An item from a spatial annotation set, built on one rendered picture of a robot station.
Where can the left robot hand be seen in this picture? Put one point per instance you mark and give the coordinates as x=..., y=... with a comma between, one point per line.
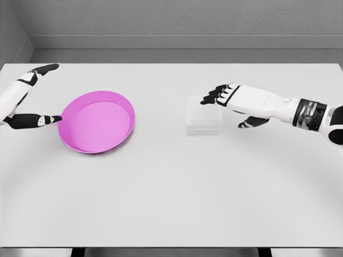
x=13, y=93

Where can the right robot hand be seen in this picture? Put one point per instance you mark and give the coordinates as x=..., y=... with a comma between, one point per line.
x=249, y=99

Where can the clear plastic egg box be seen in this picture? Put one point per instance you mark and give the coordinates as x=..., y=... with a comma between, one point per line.
x=202, y=119

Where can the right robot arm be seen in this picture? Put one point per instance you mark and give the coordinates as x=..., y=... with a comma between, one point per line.
x=313, y=113

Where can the pink round plate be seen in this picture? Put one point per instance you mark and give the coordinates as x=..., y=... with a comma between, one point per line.
x=99, y=122

